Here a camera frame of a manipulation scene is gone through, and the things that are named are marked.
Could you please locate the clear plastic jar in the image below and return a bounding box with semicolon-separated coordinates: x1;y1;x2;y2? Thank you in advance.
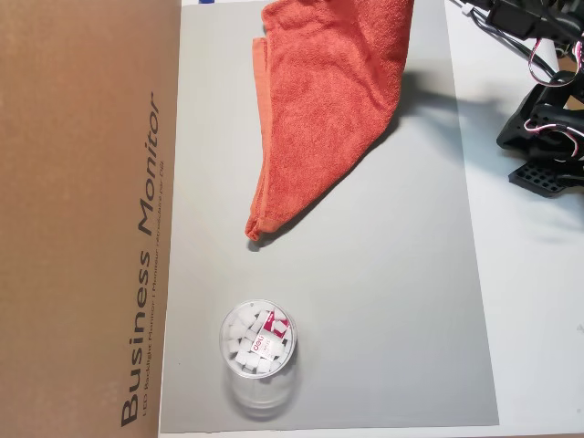
218;298;300;419

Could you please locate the grey table mat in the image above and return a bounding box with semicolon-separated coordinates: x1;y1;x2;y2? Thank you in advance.
159;0;501;433

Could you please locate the brown cardboard monitor box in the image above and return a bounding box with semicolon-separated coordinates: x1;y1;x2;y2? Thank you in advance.
0;0;183;438

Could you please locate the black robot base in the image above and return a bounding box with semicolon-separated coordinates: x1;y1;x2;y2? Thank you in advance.
495;70;584;198

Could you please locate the orange terry towel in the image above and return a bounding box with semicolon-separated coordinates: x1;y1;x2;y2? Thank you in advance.
245;0;415;243

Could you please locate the red white eraser packet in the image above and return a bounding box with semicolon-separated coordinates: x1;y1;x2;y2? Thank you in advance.
248;309;291;361

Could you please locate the black cable bundle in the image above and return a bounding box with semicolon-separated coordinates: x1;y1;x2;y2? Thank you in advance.
449;0;562;81

